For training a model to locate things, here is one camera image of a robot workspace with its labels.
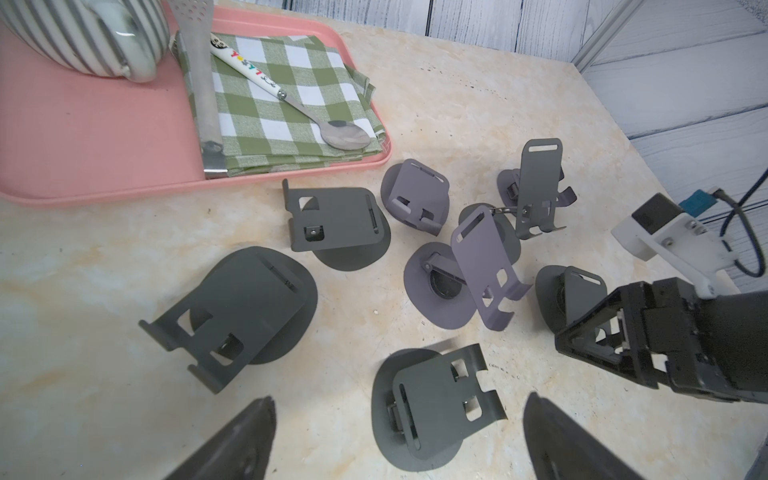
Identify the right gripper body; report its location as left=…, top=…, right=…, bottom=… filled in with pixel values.
left=555, top=278, right=720, bottom=396

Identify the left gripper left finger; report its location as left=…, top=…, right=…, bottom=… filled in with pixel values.
left=167, top=396, right=277, bottom=479

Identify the dark green phone stand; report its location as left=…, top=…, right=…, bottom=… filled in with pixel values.
left=535, top=265, right=607, bottom=333
left=371, top=344, right=507, bottom=472
left=282, top=180, right=391, bottom=272
left=139, top=246, right=318, bottom=394
left=487, top=138, right=564, bottom=264

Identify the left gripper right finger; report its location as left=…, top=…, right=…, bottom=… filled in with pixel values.
left=523, top=392, right=642, bottom=479

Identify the green checkered cloth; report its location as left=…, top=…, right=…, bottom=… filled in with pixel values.
left=212, top=34, right=387, bottom=177

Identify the white handled spoon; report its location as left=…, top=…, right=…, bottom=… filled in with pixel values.
left=209, top=33, right=373, bottom=151

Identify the right aluminium frame post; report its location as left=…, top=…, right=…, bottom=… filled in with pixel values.
left=572, top=0, right=645, bottom=74

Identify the pink tray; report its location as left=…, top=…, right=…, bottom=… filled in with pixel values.
left=0, top=4, right=394, bottom=209

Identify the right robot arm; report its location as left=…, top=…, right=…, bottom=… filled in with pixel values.
left=555, top=277, right=767, bottom=404

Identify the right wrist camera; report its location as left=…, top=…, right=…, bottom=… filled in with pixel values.
left=611, top=193, right=738, bottom=299

